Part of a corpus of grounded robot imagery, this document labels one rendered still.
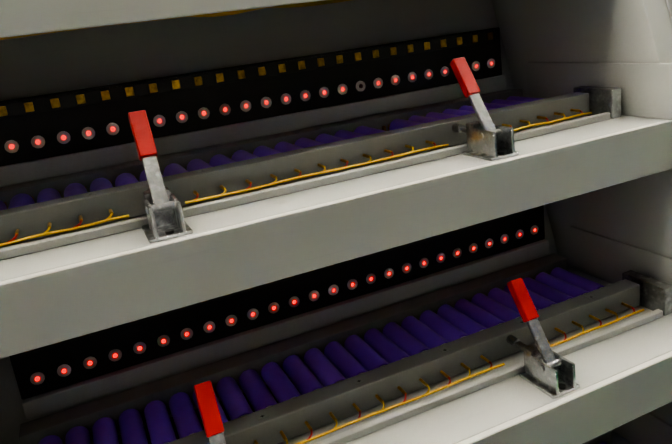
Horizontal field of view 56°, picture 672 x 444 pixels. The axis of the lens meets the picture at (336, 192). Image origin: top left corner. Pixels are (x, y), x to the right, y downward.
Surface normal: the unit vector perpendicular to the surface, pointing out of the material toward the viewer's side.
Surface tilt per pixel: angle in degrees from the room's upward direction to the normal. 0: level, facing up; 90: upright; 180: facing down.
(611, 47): 90
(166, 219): 108
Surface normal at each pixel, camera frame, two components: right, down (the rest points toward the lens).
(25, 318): 0.40, 0.19
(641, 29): -0.91, 0.22
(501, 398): -0.12, -0.96
